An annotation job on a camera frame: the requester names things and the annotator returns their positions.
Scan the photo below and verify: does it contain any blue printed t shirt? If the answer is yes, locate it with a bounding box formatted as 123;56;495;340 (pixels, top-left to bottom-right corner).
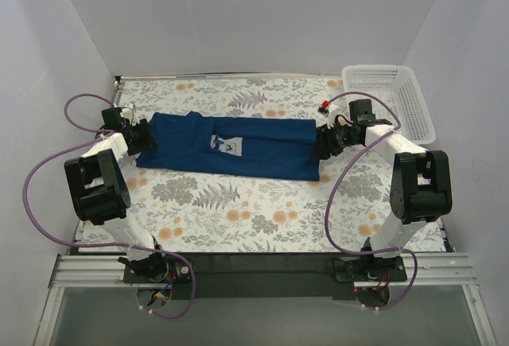
136;111;320;181

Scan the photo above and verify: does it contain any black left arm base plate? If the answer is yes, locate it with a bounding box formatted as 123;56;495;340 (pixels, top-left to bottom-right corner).
118;253;191;283

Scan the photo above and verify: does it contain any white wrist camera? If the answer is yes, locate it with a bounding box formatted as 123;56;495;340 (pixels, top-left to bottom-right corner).
121;103;139;126
317;101;340;127

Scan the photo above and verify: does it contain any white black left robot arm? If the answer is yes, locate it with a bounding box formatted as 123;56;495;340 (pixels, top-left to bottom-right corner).
64;104;169;282

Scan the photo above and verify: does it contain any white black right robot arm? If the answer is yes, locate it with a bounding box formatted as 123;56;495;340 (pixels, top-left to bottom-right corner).
313;93;453;282

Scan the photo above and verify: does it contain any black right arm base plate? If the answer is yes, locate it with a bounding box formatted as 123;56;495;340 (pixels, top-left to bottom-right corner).
325;254;407;282

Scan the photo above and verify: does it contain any aluminium frame rail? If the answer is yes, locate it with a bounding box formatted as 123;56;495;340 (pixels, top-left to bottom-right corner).
49;252;478;287

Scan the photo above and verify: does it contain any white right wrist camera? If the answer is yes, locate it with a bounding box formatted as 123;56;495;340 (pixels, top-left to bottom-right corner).
317;101;340;127

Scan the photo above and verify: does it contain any floral patterned table mat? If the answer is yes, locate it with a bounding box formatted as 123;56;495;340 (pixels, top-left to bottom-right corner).
118;78;392;252

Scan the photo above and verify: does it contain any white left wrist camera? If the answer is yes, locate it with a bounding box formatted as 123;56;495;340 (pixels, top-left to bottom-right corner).
121;103;139;126

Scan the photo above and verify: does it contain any white plastic basket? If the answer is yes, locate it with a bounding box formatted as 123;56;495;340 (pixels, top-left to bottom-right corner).
342;64;436;146

